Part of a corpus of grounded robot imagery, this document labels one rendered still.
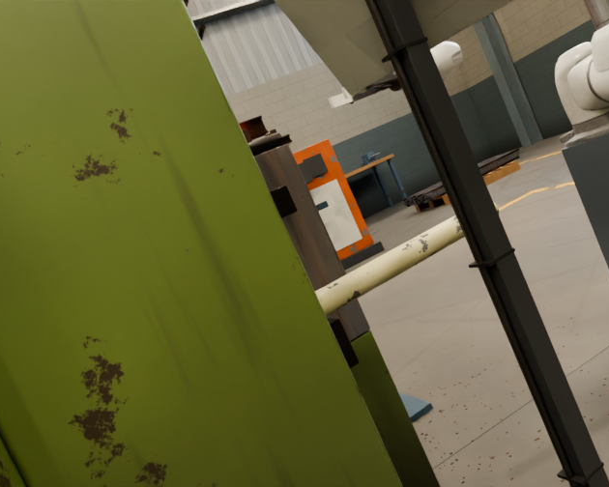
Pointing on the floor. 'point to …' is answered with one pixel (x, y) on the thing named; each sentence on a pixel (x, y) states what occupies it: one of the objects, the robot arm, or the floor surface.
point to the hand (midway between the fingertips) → (345, 95)
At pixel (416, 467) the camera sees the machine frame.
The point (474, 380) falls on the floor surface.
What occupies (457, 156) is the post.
